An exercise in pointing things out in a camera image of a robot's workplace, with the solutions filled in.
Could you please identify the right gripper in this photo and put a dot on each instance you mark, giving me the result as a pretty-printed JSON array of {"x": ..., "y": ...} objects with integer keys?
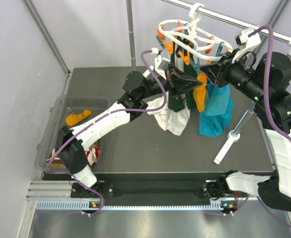
[{"x": 224, "y": 65}]

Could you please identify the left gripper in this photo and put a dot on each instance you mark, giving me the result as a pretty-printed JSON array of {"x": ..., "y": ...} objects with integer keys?
[{"x": 178, "y": 82}]

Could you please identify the orange sock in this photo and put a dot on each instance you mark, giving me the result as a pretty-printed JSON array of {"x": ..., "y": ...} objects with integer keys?
[
  {"x": 199, "y": 92},
  {"x": 73, "y": 119}
]

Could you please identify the white clip hanger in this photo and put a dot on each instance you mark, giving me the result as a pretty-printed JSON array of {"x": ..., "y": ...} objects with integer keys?
[{"x": 191, "y": 43}]

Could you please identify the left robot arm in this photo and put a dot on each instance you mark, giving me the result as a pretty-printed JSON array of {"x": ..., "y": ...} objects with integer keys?
[{"x": 73, "y": 143}]

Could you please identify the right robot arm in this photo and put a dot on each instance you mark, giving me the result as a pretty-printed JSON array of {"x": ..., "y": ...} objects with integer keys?
[{"x": 266, "y": 86}]

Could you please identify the green white sock pair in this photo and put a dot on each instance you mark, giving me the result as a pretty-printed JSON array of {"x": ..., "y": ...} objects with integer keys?
[{"x": 173, "y": 113}]

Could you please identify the blue sock pair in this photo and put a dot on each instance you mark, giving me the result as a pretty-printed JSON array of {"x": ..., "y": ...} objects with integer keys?
[{"x": 218, "y": 111}]

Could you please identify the metal clothes rack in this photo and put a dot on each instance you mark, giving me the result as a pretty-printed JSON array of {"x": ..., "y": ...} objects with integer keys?
[{"x": 265, "y": 86}]

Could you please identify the clear plastic bin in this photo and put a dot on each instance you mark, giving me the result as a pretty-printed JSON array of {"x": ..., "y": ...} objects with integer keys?
[{"x": 64, "y": 106}]

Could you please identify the red white striped sock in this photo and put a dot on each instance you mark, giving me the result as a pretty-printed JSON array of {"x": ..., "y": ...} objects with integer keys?
[{"x": 92, "y": 156}]

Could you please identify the brown white striped sock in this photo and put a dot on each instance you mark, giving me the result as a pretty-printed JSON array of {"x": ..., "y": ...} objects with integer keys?
[{"x": 56, "y": 163}]

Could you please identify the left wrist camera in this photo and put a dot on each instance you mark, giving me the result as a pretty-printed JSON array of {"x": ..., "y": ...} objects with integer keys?
[{"x": 161, "y": 63}]

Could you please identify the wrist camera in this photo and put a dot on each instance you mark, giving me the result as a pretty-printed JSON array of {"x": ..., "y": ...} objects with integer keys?
[
  {"x": 161, "y": 63},
  {"x": 247, "y": 40}
]

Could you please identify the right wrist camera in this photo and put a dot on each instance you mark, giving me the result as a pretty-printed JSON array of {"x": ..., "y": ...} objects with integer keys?
[{"x": 247, "y": 40}]

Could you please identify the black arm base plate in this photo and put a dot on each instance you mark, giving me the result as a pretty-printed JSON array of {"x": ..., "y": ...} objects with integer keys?
[{"x": 113, "y": 188}]

